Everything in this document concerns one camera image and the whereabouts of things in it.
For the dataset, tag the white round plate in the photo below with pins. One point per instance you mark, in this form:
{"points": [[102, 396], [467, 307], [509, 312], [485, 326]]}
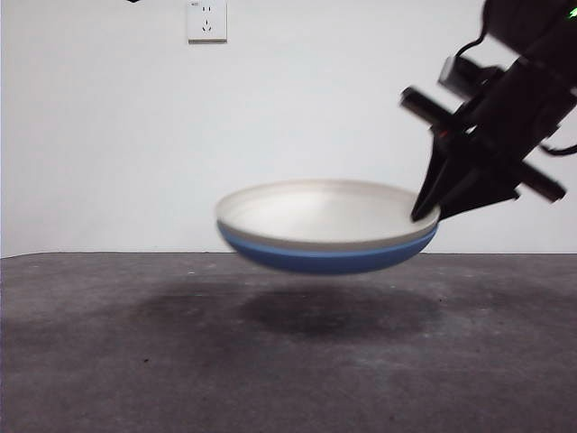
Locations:
{"points": [[315, 212]]}

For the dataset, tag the white wall socket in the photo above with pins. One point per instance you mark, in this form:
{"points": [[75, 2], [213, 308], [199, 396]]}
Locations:
{"points": [[207, 22]]}

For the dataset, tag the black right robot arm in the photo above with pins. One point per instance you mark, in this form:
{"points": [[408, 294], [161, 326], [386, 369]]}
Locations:
{"points": [[532, 27]]}

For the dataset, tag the blue round plate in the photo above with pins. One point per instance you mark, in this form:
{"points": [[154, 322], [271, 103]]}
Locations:
{"points": [[324, 264]]}

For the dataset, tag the pale grey right wrist camera box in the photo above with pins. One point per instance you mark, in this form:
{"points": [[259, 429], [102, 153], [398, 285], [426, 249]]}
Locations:
{"points": [[453, 74]]}

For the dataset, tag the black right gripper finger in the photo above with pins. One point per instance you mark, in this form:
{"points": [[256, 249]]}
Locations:
{"points": [[435, 176], [482, 191]]}

